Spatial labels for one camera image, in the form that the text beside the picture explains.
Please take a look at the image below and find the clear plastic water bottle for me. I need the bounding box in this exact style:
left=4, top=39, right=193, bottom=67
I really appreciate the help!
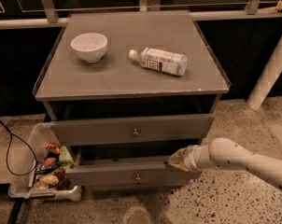
left=129, top=48, right=188, bottom=77

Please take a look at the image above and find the green snack packet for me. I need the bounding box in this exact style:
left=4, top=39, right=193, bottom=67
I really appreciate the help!
left=58, top=147, right=75, bottom=166

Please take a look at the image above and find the black cable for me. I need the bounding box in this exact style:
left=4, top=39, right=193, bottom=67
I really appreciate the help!
left=0, top=115, right=38, bottom=177

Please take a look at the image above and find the grey drawer cabinet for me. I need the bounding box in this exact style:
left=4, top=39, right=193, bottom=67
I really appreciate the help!
left=33, top=10, right=233, bottom=157

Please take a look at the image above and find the white ceramic bowl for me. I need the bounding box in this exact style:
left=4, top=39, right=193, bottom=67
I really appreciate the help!
left=71, top=33, right=108, bottom=63

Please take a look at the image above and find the clear plastic storage bin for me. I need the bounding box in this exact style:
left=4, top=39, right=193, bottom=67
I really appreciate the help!
left=8, top=122, right=82, bottom=202

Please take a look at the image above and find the brown snack bag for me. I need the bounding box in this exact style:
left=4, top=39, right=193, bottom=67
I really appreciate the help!
left=34, top=167, right=73, bottom=190

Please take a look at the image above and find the grey top drawer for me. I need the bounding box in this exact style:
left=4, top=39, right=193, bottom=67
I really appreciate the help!
left=50, top=114, right=215, bottom=146

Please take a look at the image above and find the metal railing frame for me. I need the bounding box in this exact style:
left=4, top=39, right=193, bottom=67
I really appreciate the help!
left=0, top=0, right=282, bottom=30

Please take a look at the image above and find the white diagonal pole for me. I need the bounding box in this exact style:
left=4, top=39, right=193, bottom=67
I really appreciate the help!
left=247, top=36, right=282, bottom=110

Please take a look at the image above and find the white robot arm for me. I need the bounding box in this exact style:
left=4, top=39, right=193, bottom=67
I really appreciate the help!
left=168, top=138, right=282, bottom=191

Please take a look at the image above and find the grey drawer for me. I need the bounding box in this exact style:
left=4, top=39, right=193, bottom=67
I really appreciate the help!
left=66, top=140, right=200, bottom=190
left=50, top=114, right=215, bottom=146

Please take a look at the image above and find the red snack can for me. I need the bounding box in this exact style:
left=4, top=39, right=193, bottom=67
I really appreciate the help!
left=46, top=142, right=62, bottom=155

